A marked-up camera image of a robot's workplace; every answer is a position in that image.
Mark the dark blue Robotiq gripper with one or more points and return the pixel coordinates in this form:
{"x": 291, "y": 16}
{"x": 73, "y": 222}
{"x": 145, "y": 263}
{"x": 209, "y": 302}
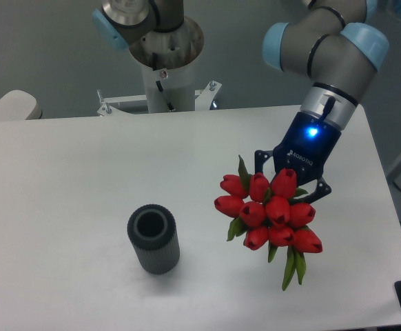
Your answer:
{"x": 305, "y": 148}

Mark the red tulip bouquet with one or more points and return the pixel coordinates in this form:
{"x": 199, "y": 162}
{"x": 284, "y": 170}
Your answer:
{"x": 270, "y": 213}

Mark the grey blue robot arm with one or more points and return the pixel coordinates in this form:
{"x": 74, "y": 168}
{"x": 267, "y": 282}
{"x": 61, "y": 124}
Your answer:
{"x": 333, "y": 46}

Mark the dark grey ribbed vase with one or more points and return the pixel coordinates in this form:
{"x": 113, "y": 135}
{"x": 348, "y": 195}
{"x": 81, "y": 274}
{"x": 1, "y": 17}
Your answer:
{"x": 152, "y": 232}

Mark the beige chair armrest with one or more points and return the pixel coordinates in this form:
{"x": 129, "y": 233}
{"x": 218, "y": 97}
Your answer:
{"x": 18, "y": 105}

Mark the white metal base frame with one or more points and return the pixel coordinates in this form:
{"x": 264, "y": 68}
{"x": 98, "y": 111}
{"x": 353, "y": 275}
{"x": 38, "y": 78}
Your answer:
{"x": 184, "y": 100}

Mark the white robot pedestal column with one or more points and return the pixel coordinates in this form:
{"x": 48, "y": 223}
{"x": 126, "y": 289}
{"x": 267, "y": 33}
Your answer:
{"x": 168, "y": 59}

